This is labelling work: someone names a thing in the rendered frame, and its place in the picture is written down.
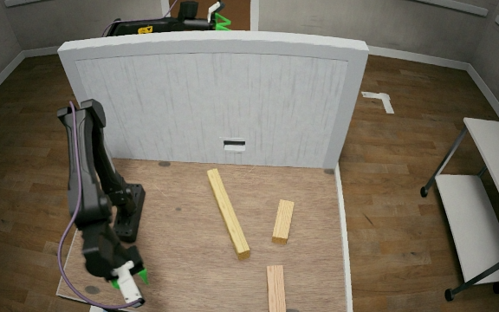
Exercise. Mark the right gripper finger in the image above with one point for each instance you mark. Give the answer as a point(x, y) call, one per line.
point(116, 283)
point(145, 275)

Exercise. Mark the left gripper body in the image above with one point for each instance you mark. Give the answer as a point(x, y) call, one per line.
point(204, 24)

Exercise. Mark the light wood block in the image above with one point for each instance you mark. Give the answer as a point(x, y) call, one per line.
point(276, 294)

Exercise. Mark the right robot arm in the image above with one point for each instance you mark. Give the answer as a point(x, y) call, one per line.
point(97, 197)

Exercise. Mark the grey panel wall with slot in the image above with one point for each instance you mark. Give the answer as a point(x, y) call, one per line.
point(171, 96)

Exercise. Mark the long wooden board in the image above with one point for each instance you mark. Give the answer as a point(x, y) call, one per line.
point(228, 215)

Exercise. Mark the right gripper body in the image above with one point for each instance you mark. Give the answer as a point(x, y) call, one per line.
point(125, 264)

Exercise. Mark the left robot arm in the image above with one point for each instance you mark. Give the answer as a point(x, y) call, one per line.
point(167, 24)

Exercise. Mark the brown wooden block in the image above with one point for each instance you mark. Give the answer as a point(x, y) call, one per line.
point(282, 222)

